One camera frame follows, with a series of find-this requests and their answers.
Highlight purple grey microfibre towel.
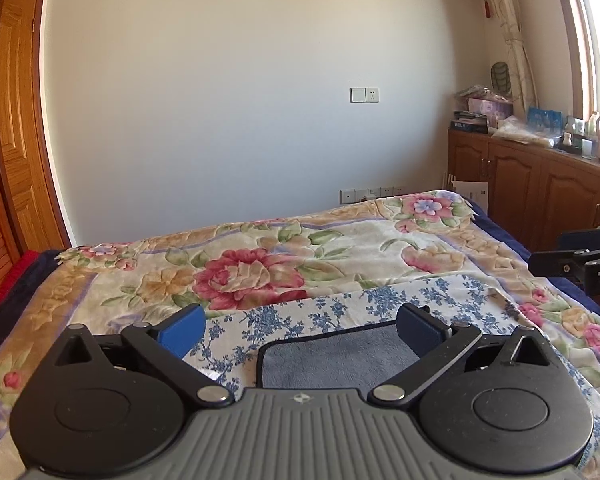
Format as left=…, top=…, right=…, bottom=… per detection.
left=256, top=321, right=418, bottom=394

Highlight navy blue bed sheet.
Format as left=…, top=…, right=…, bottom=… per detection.
left=467, top=199, right=600, bottom=331

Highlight blue floral white cloth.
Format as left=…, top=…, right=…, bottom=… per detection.
left=185, top=270, right=600, bottom=460

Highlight wooden sideboard cabinet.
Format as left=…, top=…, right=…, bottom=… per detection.
left=448, top=129, right=600, bottom=252

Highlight floral bed quilt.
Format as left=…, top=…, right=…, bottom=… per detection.
left=0, top=191, right=600, bottom=479

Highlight white cardboard box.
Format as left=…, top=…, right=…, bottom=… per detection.
left=451, top=180, right=489, bottom=214

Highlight blue gift box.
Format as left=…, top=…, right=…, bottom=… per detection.
left=527, top=107, right=564, bottom=136

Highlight plastic bag on cabinet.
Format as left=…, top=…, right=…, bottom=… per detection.
left=491, top=116, right=562, bottom=148

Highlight red blanket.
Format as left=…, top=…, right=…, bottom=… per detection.
left=0, top=250, right=41, bottom=304

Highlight pink box on cabinet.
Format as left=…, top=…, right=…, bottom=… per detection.
left=468, top=98, right=514, bottom=128

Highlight green woven fan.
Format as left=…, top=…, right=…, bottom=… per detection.
left=490, top=61, right=513, bottom=98

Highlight wooden door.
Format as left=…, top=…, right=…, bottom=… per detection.
left=0, top=0, right=70, bottom=252

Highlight patterned beige curtain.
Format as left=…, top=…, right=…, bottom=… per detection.
left=486, top=0, right=538, bottom=113

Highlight wall power strip sockets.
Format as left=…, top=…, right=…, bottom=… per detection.
left=339, top=185, right=407, bottom=205

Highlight white wall switch socket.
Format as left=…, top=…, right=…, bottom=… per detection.
left=349, top=87, right=379, bottom=104

